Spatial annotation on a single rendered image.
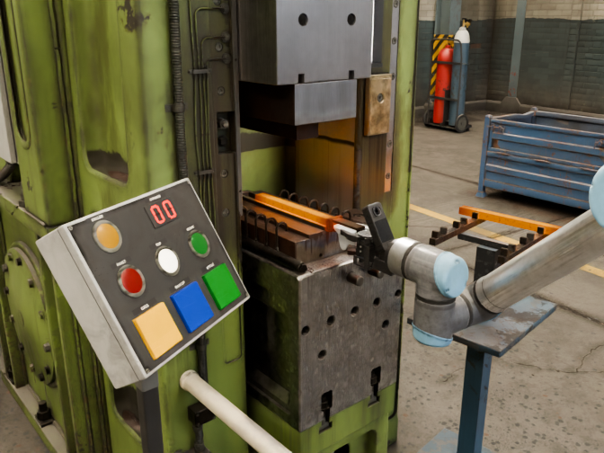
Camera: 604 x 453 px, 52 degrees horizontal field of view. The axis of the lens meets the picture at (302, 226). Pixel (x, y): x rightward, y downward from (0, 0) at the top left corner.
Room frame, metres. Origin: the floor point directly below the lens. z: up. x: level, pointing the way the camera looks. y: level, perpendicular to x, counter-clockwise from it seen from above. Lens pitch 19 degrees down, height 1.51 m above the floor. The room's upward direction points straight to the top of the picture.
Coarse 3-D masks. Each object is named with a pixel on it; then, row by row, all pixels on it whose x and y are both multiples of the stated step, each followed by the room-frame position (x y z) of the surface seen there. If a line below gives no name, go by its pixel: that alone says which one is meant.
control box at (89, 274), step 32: (160, 192) 1.14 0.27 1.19; (192, 192) 1.21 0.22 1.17; (96, 224) 0.97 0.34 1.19; (128, 224) 1.03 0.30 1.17; (160, 224) 1.09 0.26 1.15; (192, 224) 1.16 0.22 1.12; (64, 256) 0.93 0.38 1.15; (96, 256) 0.94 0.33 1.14; (128, 256) 0.99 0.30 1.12; (192, 256) 1.11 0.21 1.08; (224, 256) 1.18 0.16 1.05; (64, 288) 0.93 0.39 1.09; (96, 288) 0.90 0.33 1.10; (160, 288) 1.00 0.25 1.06; (96, 320) 0.90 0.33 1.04; (128, 320) 0.91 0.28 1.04; (96, 352) 0.91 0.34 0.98; (128, 352) 0.88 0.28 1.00; (128, 384) 0.88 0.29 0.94
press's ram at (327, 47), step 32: (256, 0) 1.47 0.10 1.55; (288, 0) 1.43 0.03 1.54; (320, 0) 1.49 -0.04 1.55; (352, 0) 1.56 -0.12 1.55; (256, 32) 1.47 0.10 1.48; (288, 32) 1.43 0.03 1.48; (320, 32) 1.49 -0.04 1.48; (352, 32) 1.56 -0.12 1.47; (256, 64) 1.47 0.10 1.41; (288, 64) 1.43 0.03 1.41; (320, 64) 1.49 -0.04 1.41; (352, 64) 1.56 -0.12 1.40
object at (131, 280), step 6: (126, 270) 0.96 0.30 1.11; (132, 270) 0.97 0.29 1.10; (126, 276) 0.95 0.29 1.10; (132, 276) 0.96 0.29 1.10; (138, 276) 0.97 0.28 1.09; (126, 282) 0.95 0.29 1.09; (132, 282) 0.95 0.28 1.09; (138, 282) 0.97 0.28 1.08; (126, 288) 0.94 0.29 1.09; (132, 288) 0.95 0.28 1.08; (138, 288) 0.96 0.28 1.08
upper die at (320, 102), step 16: (352, 80) 1.56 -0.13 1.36; (240, 96) 1.61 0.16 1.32; (256, 96) 1.56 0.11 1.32; (272, 96) 1.51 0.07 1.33; (288, 96) 1.46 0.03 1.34; (304, 96) 1.46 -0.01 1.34; (320, 96) 1.49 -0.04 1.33; (336, 96) 1.53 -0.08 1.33; (352, 96) 1.56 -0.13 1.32; (240, 112) 1.61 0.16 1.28; (256, 112) 1.56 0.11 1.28; (272, 112) 1.51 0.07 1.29; (288, 112) 1.46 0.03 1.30; (304, 112) 1.46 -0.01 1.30; (320, 112) 1.49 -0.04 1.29; (336, 112) 1.53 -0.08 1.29; (352, 112) 1.56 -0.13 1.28
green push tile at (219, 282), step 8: (224, 264) 1.15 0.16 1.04; (208, 272) 1.11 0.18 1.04; (216, 272) 1.12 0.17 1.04; (224, 272) 1.14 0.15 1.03; (208, 280) 1.09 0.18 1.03; (216, 280) 1.11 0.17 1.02; (224, 280) 1.13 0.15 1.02; (232, 280) 1.14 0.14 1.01; (208, 288) 1.09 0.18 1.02; (216, 288) 1.10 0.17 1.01; (224, 288) 1.11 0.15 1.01; (232, 288) 1.13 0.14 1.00; (216, 296) 1.08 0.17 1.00; (224, 296) 1.10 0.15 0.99; (232, 296) 1.12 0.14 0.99; (216, 304) 1.08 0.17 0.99; (224, 304) 1.09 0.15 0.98
